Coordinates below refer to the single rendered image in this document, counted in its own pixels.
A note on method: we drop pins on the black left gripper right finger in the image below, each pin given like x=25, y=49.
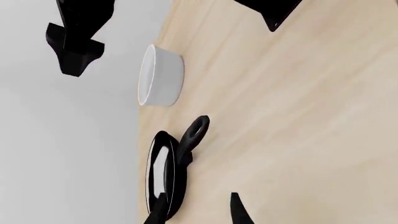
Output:
x=238, y=212

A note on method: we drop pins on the white round bowl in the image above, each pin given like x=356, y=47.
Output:
x=164, y=77

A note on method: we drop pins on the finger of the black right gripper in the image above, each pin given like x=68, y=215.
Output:
x=72, y=65

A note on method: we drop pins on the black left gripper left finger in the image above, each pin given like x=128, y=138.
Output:
x=159, y=213

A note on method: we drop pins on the black frying pan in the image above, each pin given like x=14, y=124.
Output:
x=178, y=149

